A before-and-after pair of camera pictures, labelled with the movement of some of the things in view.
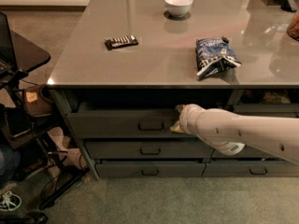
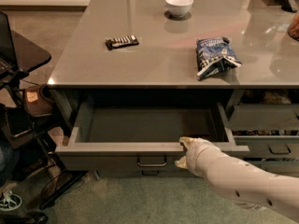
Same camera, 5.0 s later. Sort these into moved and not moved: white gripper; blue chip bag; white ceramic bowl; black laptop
Moved: white gripper
Not moved: blue chip bag; white ceramic bowl; black laptop
